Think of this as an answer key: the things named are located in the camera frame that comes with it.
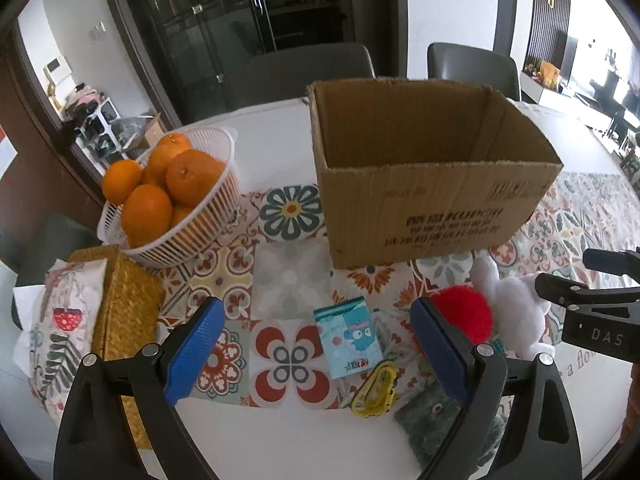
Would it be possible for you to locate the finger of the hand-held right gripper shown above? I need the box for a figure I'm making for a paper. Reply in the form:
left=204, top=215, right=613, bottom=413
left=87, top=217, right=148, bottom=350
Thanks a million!
left=535, top=272, right=640, bottom=312
left=582, top=247, right=640, bottom=277

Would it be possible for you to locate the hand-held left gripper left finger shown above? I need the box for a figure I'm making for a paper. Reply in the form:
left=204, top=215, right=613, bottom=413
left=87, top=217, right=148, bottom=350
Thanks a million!
left=54, top=296, right=228, bottom=480

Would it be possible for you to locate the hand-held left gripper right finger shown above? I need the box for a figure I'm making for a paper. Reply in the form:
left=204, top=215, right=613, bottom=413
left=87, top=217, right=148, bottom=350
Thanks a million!
left=409, top=296, right=585, bottom=480

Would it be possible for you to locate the yellow hair clip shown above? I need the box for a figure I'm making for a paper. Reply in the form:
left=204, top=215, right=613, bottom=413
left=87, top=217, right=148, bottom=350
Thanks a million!
left=350, top=360, right=399, bottom=418

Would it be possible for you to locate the white and red plush toy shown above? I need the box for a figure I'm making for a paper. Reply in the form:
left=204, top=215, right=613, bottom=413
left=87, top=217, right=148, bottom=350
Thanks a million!
left=429, top=257, right=551, bottom=361

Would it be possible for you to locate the green knitted glove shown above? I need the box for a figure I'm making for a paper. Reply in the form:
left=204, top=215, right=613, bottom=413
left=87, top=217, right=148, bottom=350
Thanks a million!
left=394, top=387, right=506, bottom=466

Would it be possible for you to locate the blue cartoon tissue packet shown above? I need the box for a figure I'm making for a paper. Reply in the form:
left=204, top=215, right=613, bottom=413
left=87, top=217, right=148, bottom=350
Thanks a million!
left=313, top=296, right=385, bottom=380

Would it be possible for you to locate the brown cardboard box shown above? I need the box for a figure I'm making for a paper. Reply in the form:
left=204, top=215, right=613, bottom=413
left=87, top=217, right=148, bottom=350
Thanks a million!
left=306, top=77, right=565, bottom=270

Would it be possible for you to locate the yellow woven tissue box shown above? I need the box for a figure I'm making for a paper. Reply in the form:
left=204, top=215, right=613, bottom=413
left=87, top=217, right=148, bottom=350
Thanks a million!
left=66, top=245, right=166, bottom=451

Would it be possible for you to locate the white plastic basket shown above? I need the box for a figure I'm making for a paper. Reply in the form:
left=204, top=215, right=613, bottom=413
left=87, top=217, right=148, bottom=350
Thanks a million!
left=97, top=126, right=242, bottom=268

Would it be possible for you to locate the tile-print tablecloth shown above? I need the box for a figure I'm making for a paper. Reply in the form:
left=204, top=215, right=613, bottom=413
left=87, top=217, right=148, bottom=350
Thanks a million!
left=155, top=170, right=640, bottom=411

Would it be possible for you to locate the floral fabric pouch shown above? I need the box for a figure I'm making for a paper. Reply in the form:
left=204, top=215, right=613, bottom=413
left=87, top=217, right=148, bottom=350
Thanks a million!
left=15, top=257, right=108, bottom=416

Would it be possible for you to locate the orange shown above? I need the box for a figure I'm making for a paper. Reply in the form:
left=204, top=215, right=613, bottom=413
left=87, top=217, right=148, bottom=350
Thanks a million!
left=121, top=184, right=174, bottom=250
left=102, top=159, right=144, bottom=206
left=165, top=150, right=227, bottom=208
left=147, top=132, right=193, bottom=186
left=169, top=203, right=196, bottom=228

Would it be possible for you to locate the white low cabinet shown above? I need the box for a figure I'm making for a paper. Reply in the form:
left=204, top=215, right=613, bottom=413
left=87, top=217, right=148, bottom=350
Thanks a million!
left=520, top=67, right=640, bottom=136

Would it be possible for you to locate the grey dining chair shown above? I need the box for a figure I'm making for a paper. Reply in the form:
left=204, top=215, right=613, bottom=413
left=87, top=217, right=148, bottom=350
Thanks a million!
left=0, top=212, right=103, bottom=288
left=227, top=42, right=376, bottom=111
left=426, top=42, right=522, bottom=102

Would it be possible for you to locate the white shoe rack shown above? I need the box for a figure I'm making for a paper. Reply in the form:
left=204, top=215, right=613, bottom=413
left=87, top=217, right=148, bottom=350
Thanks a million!
left=75, top=97, right=122, bottom=166

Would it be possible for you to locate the pink cloth pile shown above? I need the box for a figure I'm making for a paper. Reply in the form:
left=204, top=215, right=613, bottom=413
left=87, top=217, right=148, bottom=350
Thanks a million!
left=65, top=85, right=107, bottom=112

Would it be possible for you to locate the red and white door poster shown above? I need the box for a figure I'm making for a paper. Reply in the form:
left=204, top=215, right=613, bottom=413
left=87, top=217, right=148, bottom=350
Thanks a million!
left=0, top=120, right=19, bottom=177

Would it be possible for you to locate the white intercom panel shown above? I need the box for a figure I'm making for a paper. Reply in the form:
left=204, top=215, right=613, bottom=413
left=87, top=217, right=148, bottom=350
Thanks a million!
left=44, top=56, right=74, bottom=84

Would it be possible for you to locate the black glass cabinet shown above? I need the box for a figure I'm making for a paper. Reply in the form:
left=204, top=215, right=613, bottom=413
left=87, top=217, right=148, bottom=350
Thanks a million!
left=97, top=0, right=401, bottom=126

